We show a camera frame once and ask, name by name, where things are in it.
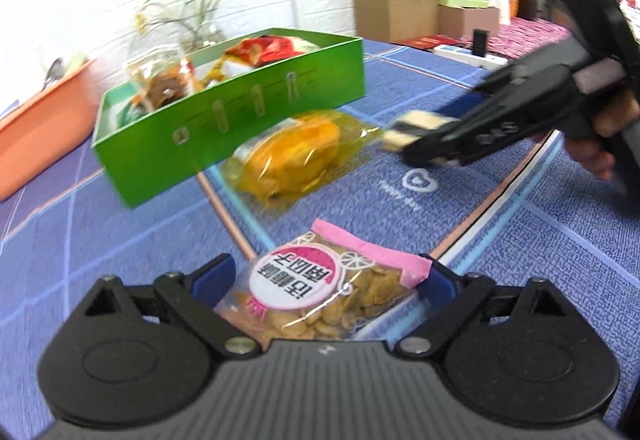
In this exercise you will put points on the gold yellow cakes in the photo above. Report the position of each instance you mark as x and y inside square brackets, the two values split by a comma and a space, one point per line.
[298, 155]

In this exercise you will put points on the orange plastic basin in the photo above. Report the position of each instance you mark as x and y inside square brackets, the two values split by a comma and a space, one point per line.
[47, 127]

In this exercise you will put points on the person's right hand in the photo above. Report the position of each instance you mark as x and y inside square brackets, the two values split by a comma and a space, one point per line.
[615, 116]

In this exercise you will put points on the orange red snack bag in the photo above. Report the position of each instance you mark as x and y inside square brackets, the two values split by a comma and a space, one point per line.
[264, 50]

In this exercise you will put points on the pink melon seeds bag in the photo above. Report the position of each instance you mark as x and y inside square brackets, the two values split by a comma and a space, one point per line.
[324, 284]

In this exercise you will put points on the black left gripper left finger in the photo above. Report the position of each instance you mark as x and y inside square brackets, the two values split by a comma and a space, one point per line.
[134, 355]

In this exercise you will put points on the clear bag mixed nuts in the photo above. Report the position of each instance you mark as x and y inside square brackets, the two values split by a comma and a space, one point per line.
[161, 74]

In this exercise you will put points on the small brown cardboard box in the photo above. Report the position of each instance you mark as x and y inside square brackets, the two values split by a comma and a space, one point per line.
[460, 22]

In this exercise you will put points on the green cardboard box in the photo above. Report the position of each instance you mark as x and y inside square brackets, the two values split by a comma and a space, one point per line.
[162, 149]

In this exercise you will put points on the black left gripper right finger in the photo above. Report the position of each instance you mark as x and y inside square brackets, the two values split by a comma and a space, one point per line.
[518, 355]

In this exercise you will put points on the blue plaid tablecloth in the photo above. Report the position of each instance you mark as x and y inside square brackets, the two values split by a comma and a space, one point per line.
[69, 227]

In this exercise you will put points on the glass vase with flowers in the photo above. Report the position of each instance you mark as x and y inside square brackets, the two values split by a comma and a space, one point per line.
[194, 20]

